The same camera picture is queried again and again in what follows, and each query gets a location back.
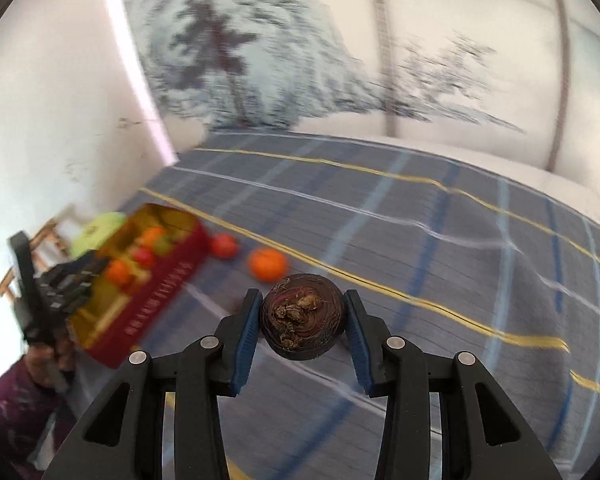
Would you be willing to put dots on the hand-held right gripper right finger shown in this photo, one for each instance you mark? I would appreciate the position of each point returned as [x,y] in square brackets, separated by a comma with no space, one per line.
[360,350]

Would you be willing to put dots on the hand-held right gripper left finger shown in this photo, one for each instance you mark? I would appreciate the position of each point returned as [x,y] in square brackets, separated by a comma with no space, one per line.
[245,345]

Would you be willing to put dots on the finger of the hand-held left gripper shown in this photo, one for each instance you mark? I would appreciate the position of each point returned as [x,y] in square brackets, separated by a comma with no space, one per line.
[67,301]
[75,270]

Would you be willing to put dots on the orange tangerine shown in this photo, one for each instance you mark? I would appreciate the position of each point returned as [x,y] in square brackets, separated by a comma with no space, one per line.
[152,236]
[267,264]
[117,271]

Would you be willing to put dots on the dark brown mangosteen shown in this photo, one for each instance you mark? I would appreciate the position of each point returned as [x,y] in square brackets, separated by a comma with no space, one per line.
[302,317]

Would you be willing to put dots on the small red fruit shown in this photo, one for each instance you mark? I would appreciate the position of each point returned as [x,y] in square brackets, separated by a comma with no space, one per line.
[144,256]

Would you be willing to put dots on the red metal tin box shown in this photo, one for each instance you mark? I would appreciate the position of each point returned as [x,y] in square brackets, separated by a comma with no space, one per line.
[150,310]

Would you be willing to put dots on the green round fruit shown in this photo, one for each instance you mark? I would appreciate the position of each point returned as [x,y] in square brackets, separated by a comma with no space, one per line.
[166,246]

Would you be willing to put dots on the red tomato fruit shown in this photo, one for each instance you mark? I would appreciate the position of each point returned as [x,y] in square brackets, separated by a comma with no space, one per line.
[224,246]

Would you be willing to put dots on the person's left forearm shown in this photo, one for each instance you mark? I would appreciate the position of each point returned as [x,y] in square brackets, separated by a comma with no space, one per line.
[10,410]

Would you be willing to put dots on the person's left hand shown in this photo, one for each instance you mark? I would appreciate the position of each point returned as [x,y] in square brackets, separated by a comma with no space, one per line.
[45,360]

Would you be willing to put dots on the grey plaid blanket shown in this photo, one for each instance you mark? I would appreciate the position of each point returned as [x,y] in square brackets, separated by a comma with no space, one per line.
[430,260]

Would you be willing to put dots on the landscape painted folding screen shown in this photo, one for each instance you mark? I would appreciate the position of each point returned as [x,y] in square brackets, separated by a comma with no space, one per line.
[330,35]

